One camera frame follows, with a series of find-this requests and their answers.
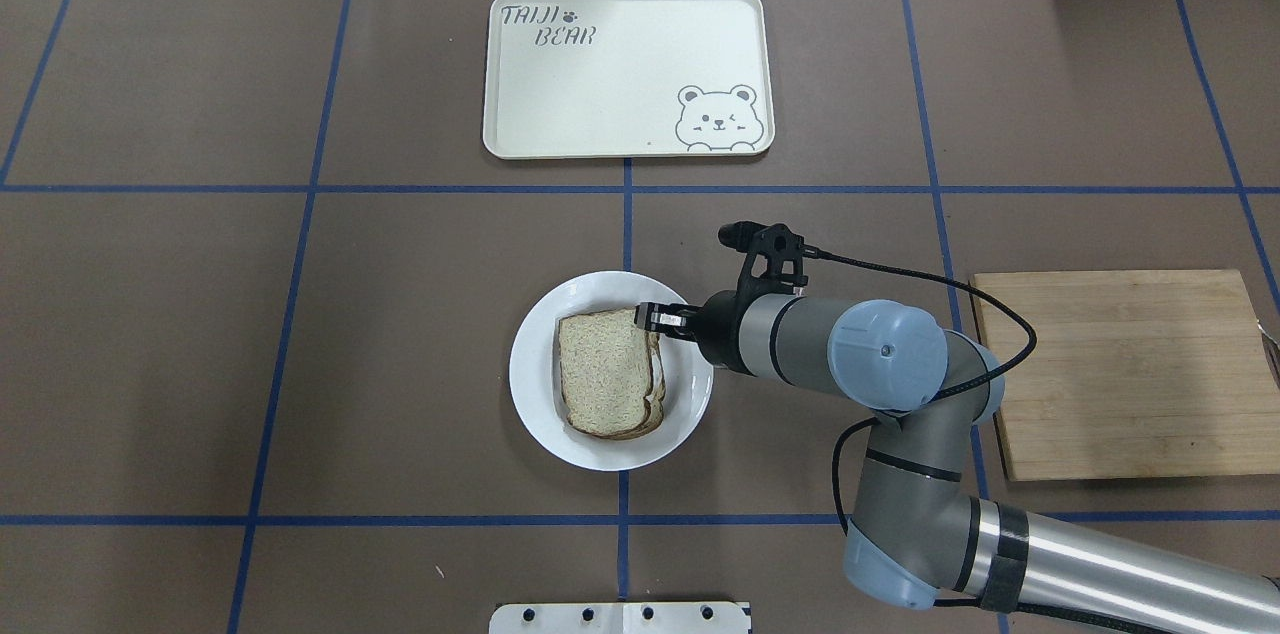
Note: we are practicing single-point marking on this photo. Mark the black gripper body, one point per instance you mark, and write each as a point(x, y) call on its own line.
point(719, 333)

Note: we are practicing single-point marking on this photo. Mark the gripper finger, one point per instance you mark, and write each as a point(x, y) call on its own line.
point(673, 325)
point(654, 311)

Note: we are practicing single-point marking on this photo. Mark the bread slice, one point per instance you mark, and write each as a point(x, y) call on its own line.
point(605, 372)
point(657, 394)

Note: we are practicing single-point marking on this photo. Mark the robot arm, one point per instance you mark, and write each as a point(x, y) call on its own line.
point(913, 532)

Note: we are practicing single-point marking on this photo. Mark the white round plate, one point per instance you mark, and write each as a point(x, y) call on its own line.
point(596, 391)

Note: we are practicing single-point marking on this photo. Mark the cream bear tray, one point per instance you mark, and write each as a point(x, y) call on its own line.
point(574, 79)

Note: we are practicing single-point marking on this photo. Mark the wooden cutting board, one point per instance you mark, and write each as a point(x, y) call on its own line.
point(1136, 374)

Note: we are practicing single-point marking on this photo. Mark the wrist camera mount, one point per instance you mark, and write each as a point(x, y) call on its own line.
point(773, 258)

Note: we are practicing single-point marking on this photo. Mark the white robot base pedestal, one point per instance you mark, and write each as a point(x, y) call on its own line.
point(624, 617)

